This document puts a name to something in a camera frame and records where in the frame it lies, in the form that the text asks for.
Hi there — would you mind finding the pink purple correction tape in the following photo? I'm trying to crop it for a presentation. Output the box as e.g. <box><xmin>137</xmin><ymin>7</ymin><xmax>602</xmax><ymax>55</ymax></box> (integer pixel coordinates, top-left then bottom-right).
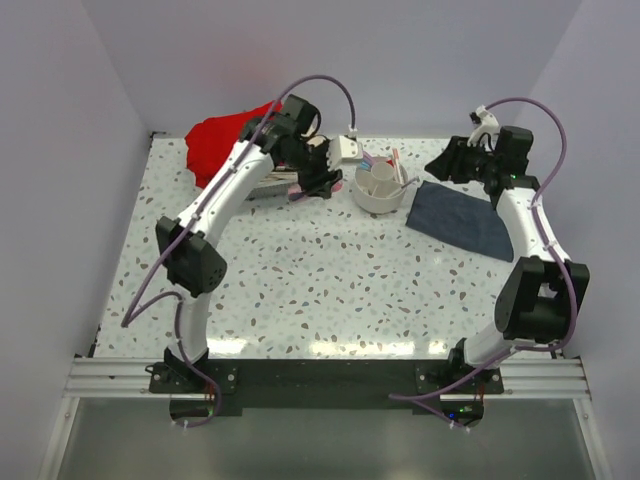
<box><xmin>362</xmin><ymin>152</ymin><xmax>375</xmax><ymax>170</ymax></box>

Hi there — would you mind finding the red folded cloth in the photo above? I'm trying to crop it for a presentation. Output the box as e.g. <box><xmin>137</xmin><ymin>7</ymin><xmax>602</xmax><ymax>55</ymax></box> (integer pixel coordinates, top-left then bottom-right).
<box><xmin>185</xmin><ymin>102</ymin><xmax>271</xmax><ymax>189</ymax></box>

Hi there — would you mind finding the dark blue towel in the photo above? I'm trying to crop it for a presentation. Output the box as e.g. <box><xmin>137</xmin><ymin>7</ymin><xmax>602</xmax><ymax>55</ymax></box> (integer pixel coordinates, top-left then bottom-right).
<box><xmin>406</xmin><ymin>181</ymin><xmax>514</xmax><ymax>262</ymax></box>

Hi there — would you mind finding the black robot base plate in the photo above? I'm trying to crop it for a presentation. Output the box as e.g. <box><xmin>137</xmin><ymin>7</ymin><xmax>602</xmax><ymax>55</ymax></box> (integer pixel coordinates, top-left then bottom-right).
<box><xmin>145</xmin><ymin>359</ymin><xmax>504</xmax><ymax>421</ymax></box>

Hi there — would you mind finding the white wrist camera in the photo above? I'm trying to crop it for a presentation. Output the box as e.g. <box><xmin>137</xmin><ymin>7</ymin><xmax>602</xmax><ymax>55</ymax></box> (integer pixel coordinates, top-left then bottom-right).
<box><xmin>467</xmin><ymin>105</ymin><xmax>500</xmax><ymax>147</ymax></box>
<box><xmin>327</xmin><ymin>135</ymin><xmax>363</xmax><ymax>171</ymax></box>

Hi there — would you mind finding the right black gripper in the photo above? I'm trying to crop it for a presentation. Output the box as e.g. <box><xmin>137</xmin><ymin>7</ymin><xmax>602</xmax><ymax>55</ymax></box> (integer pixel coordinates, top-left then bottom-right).
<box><xmin>422</xmin><ymin>136</ymin><xmax>498</xmax><ymax>185</ymax></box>

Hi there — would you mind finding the red cap white marker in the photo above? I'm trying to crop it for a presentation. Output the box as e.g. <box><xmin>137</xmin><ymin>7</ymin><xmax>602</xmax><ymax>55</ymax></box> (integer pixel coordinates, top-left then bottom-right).
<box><xmin>394</xmin><ymin>164</ymin><xmax>406</xmax><ymax>185</ymax></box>

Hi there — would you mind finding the white plastic basket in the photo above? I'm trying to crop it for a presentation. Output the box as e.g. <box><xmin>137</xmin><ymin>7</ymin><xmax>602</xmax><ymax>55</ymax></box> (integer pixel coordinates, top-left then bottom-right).
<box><xmin>247</xmin><ymin>171</ymin><xmax>298</xmax><ymax>200</ymax></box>

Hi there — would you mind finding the white round divided organizer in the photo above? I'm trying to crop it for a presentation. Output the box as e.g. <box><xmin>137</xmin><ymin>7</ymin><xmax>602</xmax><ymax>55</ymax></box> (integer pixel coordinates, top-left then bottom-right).
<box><xmin>351</xmin><ymin>161</ymin><xmax>409</xmax><ymax>214</ymax></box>

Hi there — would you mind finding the clear pen case pink cap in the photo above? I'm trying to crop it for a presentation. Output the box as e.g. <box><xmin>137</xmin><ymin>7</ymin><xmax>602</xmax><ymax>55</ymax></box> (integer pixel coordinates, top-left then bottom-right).
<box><xmin>287</xmin><ymin>180</ymin><xmax>343</xmax><ymax>202</ymax></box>

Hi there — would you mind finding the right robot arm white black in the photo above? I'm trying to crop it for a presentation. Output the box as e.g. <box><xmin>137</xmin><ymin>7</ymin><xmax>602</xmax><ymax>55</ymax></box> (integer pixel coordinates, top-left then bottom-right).
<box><xmin>425</xmin><ymin>126</ymin><xmax>590</xmax><ymax>393</ymax></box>

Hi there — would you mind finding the peach cap white marker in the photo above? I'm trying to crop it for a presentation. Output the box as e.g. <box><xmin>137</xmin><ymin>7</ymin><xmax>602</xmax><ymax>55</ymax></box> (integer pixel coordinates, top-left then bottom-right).
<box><xmin>392</xmin><ymin>148</ymin><xmax>401</xmax><ymax>167</ymax></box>

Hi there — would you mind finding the aluminium frame rail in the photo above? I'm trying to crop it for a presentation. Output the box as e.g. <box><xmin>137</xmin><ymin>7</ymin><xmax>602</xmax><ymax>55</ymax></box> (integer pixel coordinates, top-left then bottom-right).
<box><xmin>486</xmin><ymin>130</ymin><xmax>591</xmax><ymax>401</ymax></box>

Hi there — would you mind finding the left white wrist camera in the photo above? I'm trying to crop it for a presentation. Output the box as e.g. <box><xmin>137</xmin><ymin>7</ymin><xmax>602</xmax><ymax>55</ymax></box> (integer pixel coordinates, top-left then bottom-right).
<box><xmin>327</xmin><ymin>135</ymin><xmax>363</xmax><ymax>171</ymax></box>

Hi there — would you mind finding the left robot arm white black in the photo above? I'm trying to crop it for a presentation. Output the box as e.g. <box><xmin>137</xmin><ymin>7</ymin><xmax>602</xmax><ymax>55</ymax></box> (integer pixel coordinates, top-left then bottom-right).
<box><xmin>156</xmin><ymin>95</ymin><xmax>361</xmax><ymax>392</ymax></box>

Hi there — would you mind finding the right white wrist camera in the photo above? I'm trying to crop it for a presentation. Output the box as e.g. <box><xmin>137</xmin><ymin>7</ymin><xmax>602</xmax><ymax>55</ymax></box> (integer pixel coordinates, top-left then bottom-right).
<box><xmin>467</xmin><ymin>105</ymin><xmax>500</xmax><ymax>147</ymax></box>

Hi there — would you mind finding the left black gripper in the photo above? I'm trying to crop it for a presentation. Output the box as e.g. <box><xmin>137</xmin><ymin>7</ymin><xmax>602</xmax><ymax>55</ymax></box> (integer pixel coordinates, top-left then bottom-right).
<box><xmin>282</xmin><ymin>139</ymin><xmax>343</xmax><ymax>199</ymax></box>

